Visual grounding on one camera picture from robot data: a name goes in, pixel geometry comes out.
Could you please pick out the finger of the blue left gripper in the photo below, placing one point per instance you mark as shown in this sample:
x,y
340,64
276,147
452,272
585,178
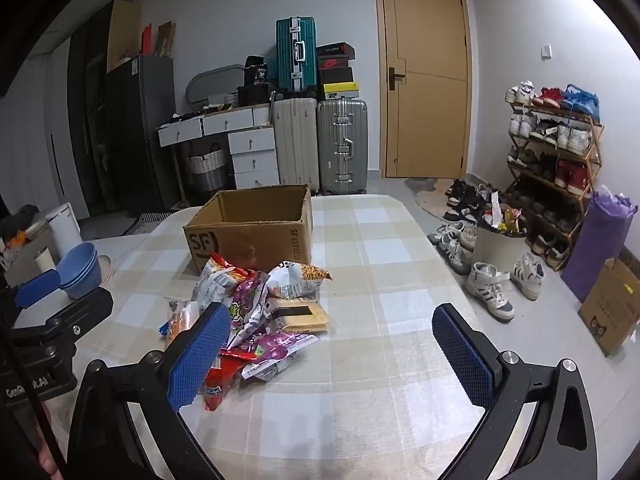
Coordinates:
x,y
39,287

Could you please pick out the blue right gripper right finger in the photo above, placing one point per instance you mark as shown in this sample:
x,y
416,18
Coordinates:
x,y
470,354

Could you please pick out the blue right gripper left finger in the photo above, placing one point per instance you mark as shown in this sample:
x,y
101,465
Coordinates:
x,y
193,352

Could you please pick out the red chip bag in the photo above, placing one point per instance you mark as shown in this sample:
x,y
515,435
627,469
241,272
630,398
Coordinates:
x,y
222,375

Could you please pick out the purple candy snack bag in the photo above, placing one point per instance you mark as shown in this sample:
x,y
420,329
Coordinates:
x,y
249,308

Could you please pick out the cracker pack with black label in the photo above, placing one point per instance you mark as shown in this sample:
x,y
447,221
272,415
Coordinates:
x,y
298,316

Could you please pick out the orange clear snack pack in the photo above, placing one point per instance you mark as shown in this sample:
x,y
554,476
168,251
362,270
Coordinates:
x,y
182,316

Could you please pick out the white orange noodle snack bag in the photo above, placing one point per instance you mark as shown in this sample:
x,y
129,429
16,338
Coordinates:
x,y
294,280

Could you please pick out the blue bowls stack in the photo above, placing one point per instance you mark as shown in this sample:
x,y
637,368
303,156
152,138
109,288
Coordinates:
x,y
80,271

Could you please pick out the white electric kettle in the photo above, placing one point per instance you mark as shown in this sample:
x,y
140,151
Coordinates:
x,y
65,228

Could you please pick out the white high-top sneaker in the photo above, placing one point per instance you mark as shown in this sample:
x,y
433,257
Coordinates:
x,y
485,283

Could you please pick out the checkered tablecloth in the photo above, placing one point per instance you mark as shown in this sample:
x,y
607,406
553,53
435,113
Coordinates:
x,y
373,397

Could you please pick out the white trash bin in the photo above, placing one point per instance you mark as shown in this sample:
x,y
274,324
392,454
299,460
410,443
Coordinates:
x,y
502,249

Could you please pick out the patterned floor rug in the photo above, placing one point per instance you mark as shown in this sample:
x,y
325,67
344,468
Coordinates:
x,y
146,223

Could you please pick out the cardboard box with cat face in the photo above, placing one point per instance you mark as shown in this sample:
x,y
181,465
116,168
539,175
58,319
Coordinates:
x,y
611,309

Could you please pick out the brown cardboard SF box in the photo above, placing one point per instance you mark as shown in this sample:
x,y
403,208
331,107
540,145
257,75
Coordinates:
x,y
255,228

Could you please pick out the woven laundry basket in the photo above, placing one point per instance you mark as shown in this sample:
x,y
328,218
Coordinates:
x,y
209,170

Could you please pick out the wooden shoe rack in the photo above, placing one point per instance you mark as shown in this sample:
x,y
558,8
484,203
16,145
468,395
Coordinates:
x,y
554,160

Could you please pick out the black refrigerator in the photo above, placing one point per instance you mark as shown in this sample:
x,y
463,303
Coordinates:
x,y
134,101

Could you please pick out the white drawer desk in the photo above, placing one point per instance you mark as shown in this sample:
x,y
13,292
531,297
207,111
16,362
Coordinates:
x,y
250,137

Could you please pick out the silver suitcase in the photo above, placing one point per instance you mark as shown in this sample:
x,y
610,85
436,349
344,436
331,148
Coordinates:
x,y
343,146

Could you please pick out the beige suitcase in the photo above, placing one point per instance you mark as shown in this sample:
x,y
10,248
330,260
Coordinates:
x,y
295,132

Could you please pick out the stack of shoe boxes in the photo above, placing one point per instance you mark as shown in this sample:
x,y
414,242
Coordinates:
x,y
335,73

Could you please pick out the teal suitcase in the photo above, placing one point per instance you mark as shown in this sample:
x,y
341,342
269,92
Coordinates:
x,y
296,54

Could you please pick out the wooden door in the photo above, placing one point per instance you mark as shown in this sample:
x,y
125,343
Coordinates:
x,y
425,87

